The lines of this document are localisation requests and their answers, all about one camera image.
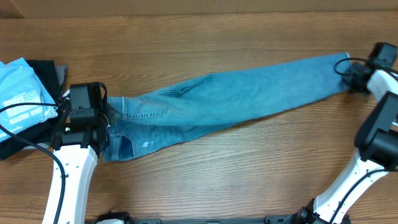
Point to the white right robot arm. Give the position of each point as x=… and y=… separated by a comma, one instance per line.
x=375, y=156

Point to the blue denim jeans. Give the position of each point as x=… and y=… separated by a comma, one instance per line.
x=194, y=108

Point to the black folded garment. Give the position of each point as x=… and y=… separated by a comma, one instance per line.
x=40, y=133

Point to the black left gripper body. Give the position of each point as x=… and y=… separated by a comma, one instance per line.
x=109, y=116

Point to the light blue printed t-shirt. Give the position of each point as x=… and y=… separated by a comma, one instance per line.
x=20, y=84

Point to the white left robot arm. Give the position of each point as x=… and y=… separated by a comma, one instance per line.
x=76, y=146

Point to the grey folded garment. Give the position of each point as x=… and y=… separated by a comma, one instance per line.
x=61, y=72

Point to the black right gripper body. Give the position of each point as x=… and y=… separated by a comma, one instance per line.
x=357, y=78

